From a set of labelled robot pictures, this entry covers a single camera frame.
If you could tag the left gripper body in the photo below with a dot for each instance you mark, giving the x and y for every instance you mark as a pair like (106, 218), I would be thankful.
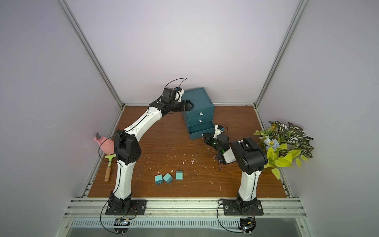
(178, 106)

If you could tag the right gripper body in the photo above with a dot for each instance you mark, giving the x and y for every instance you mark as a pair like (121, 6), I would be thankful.
(211, 138)

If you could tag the teal bottom drawer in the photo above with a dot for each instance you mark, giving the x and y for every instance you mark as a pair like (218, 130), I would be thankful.
(197, 131)

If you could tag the teal top drawer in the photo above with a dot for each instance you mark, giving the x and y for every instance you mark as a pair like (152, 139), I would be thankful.
(198, 112)

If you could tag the teal plug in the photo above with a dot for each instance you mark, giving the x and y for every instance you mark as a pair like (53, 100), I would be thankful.
(179, 175)
(159, 179)
(168, 178)

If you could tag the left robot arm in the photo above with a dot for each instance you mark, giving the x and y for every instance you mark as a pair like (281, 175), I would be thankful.
(127, 148)

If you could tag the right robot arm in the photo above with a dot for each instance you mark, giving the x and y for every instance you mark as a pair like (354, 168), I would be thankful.
(250, 158)

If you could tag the teal three-drawer cabinet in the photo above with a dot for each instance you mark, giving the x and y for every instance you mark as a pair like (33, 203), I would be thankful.
(198, 97)

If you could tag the artificial green plant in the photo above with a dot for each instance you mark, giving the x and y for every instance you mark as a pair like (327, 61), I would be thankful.
(284, 145)

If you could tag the right electronics board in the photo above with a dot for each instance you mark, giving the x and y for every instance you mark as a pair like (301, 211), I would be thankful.
(247, 225)

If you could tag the electronics board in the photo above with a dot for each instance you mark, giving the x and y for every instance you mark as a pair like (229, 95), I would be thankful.
(247, 225)
(121, 225)

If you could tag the left electronics board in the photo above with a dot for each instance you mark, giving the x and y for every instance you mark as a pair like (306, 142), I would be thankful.
(121, 225)

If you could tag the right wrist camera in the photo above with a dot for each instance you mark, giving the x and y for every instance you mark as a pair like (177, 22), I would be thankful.
(219, 129)

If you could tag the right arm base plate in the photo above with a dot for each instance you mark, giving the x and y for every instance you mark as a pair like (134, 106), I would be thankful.
(234, 207)

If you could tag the green wooden-handled tool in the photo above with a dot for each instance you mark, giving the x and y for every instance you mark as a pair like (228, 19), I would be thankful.
(109, 167)

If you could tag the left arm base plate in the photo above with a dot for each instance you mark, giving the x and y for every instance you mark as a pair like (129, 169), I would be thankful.
(136, 207)

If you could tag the aluminium front rail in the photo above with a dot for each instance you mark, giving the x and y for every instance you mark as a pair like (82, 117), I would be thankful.
(184, 208)

